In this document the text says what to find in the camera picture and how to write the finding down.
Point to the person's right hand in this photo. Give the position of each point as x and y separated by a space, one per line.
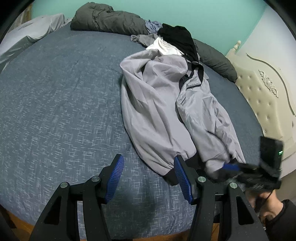
269 205

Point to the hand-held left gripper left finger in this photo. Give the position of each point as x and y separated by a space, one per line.
114 178

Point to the dark grey duvet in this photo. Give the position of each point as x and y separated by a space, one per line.
104 20

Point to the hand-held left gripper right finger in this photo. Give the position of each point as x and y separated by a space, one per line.
182 178

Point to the light grey sheet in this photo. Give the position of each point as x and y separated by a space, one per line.
27 30

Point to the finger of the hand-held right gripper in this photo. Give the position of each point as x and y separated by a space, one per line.
231 167

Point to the light blue garment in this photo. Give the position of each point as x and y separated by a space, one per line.
152 25

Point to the cream tufted headboard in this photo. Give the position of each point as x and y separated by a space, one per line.
261 92

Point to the grey garment with white loop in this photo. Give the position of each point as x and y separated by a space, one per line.
145 39

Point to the light grey jacket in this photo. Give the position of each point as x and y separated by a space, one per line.
150 104

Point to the bed with blue sheet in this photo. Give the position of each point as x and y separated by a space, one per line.
57 104

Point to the black garment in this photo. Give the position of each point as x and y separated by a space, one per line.
178 39

